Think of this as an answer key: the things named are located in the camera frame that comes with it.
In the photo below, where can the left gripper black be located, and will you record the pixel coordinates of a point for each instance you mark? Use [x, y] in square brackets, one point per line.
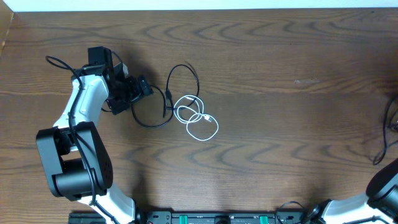
[136, 90]

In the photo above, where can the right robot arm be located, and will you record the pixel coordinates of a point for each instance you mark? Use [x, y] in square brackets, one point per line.
[377, 205]

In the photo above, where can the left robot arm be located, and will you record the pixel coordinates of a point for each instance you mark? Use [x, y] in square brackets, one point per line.
[75, 161]

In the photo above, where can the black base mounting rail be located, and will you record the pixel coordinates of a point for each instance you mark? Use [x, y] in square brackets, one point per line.
[167, 217]

